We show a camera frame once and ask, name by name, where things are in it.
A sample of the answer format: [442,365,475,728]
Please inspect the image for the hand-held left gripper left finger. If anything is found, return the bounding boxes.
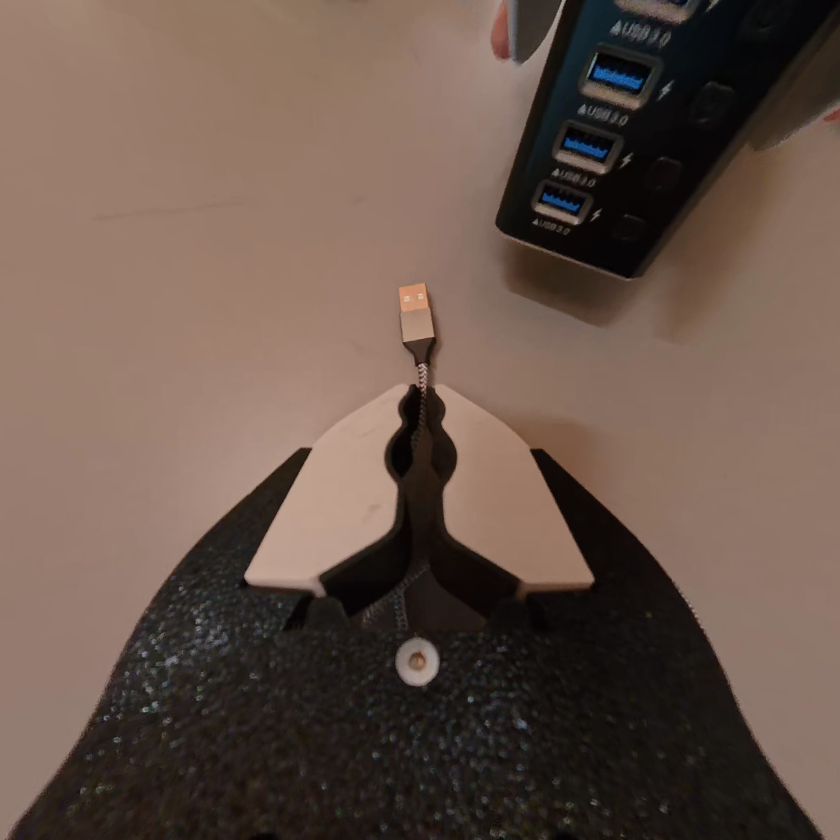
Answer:
[243,384,421,616]

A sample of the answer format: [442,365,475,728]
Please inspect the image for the person's right hand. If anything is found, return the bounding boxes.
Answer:
[490,0,519,61]

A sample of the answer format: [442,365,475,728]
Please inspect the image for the grey braided usb cable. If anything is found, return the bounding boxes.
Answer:
[360,282,438,632]

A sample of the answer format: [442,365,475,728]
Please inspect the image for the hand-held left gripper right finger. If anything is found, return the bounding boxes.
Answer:
[427,384,596,616]

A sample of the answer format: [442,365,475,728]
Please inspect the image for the black multiport usb hub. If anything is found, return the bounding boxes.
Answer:
[495,0,840,281]

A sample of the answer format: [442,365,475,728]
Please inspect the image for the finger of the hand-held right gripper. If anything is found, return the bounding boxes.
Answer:
[753,84,840,153]
[508,0,570,64]

